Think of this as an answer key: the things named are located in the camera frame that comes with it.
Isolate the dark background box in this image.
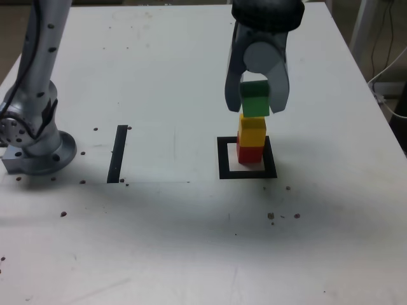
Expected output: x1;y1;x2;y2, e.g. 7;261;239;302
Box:
370;81;407;96

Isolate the black background cable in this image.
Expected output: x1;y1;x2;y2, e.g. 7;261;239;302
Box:
371;0;395;79

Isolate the black tape square outline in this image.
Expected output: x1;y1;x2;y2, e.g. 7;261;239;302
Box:
216;135;278;180

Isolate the green cube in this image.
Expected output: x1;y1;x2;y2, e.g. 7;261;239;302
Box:
240;79;271;118

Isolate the white frame leg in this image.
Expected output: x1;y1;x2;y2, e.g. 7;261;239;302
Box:
349;0;378;55

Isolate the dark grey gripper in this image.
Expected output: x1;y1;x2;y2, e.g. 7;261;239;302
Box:
224;27;291;114

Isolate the yellow cube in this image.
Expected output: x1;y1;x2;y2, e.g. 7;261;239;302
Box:
238;113;266;147

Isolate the black tape strip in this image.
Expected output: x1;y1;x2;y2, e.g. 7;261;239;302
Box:
106;125;128;184

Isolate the red cube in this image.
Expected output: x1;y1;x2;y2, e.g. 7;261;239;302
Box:
236;132;263;164

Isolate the white background cable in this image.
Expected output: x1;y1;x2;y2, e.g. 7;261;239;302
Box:
368;46;407;119

